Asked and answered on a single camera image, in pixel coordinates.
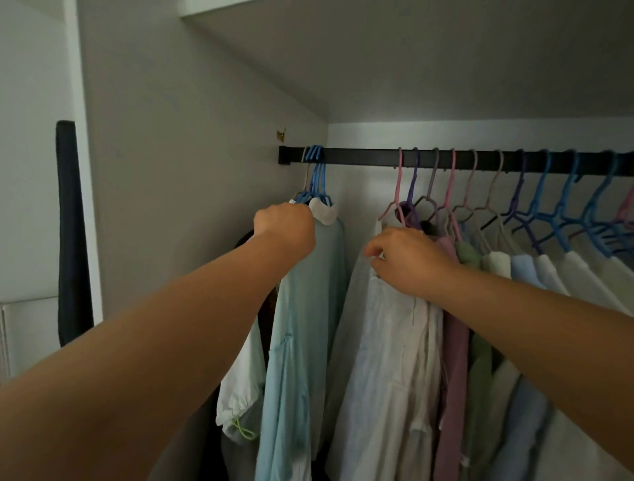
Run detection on person's right hand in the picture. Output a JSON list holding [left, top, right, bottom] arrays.
[[363, 227, 459, 303]]

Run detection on person's left hand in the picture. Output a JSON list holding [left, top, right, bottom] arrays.
[[253, 202, 317, 258]]

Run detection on mauve pink shorts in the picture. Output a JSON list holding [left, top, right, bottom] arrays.
[[433, 235, 470, 481]]

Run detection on mauve grey plastic hanger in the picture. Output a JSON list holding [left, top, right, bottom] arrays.
[[415, 147, 442, 224]]

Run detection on beige plastic hanger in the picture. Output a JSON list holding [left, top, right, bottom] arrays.
[[453, 149, 491, 254], [475, 150, 521, 256]]

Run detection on white floral blouse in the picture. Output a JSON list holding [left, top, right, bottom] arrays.
[[396, 292, 444, 481]]

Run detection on green shorts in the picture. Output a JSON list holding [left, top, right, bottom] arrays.
[[455, 240, 496, 466]]

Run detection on white wardrobe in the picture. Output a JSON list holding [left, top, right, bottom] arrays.
[[64, 0, 634, 481]]

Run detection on person's left forearm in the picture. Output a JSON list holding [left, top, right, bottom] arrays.
[[0, 233, 303, 481]]

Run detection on person's right forearm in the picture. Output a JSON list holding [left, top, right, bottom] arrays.
[[431, 265, 634, 472]]

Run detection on grey framed panel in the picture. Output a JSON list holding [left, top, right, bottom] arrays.
[[0, 296, 60, 385]]

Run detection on black clothes rail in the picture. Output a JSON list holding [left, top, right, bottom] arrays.
[[278, 145, 634, 177]]

